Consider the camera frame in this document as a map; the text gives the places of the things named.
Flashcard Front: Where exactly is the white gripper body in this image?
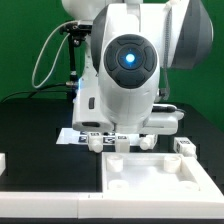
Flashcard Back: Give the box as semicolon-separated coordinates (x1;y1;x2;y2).
72;104;184;135

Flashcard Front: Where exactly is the white square tabletop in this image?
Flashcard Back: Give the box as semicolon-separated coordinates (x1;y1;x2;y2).
101;152;222;197

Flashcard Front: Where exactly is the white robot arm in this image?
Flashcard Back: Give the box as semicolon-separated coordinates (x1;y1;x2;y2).
61;0;213;135

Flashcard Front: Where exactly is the white sheet with markers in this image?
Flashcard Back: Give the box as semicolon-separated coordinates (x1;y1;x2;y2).
56;128;140;146

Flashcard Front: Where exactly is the white L-shaped fence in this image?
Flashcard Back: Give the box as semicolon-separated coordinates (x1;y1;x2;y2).
0;192;224;220

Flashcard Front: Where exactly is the black camera on stand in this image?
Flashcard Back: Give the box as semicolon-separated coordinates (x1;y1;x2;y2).
59;20;93;83

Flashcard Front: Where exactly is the black cable on table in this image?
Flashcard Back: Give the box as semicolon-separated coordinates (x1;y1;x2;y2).
0;83;78;104

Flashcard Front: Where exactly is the grey looped cable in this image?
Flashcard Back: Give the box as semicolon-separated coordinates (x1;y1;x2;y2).
31;21;78;90

